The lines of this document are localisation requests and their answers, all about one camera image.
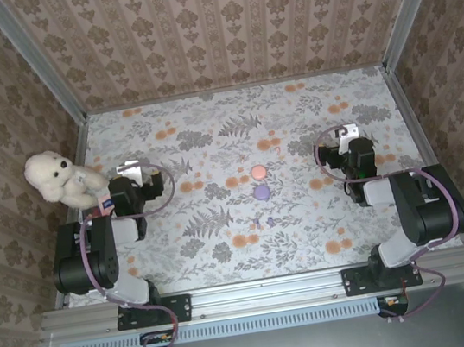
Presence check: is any pink earbud charging case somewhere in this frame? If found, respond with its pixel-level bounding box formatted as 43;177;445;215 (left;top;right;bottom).
250;163;268;181

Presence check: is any purple earbud charging case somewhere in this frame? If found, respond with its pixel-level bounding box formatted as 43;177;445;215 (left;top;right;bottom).
252;184;271;203

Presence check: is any small pink box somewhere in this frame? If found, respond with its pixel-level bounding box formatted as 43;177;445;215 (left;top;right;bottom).
96;193;117;217

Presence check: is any white teddy bear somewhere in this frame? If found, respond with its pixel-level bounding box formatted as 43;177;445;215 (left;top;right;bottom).
22;142;112;218

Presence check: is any floral patterned tablecloth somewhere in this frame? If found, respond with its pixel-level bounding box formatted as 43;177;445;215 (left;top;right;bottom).
36;56;464;312

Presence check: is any small circuit board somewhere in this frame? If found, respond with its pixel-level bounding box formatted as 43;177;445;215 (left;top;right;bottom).
375;292;411;319
138;328;176;347

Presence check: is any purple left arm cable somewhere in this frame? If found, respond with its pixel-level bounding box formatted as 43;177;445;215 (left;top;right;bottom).
68;158;200;347

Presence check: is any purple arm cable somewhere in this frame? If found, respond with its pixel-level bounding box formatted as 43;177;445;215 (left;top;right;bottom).
310;110;464;333
68;158;200;347

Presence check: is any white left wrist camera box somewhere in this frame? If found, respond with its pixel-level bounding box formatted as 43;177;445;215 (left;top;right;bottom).
115;159;145;189

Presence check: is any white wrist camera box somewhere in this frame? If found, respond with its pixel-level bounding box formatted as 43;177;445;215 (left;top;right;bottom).
335;123;363;155
115;159;145;189

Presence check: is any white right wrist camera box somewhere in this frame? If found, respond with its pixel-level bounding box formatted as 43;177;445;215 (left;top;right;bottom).
335;123;363;155

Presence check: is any aluminium side rail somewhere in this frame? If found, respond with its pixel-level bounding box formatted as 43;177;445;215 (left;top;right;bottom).
26;114;117;312
381;55;464;256

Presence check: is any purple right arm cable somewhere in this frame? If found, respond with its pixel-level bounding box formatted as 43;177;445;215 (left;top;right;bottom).
310;110;464;333

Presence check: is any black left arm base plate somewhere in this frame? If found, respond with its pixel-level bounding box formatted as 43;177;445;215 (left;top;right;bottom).
114;292;194;332

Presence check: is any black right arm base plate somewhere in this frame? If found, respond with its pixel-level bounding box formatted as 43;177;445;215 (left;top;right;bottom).
340;257;424;299

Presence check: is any aluminium mounting rail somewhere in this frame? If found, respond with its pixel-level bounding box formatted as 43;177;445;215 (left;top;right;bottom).
37;246;464;347

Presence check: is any aluminium frame post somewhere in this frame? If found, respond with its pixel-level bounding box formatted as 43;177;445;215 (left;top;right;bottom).
0;0;90;135
372;0;464;73

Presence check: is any slotted grey cable duct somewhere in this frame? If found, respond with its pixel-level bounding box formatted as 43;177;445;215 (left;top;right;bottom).
58;292;410;347

